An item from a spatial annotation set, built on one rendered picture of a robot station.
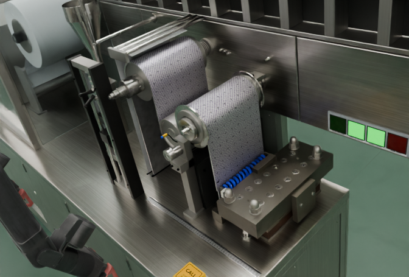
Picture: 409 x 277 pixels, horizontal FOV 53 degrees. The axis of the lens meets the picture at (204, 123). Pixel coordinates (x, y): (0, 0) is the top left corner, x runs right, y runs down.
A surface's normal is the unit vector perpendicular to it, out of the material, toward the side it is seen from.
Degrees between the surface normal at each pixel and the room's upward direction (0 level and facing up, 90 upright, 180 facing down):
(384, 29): 90
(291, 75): 90
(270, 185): 0
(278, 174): 0
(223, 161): 90
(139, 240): 0
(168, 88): 92
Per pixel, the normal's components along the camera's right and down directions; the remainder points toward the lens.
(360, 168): -0.16, -0.84
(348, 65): -0.72, 0.47
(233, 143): 0.68, 0.29
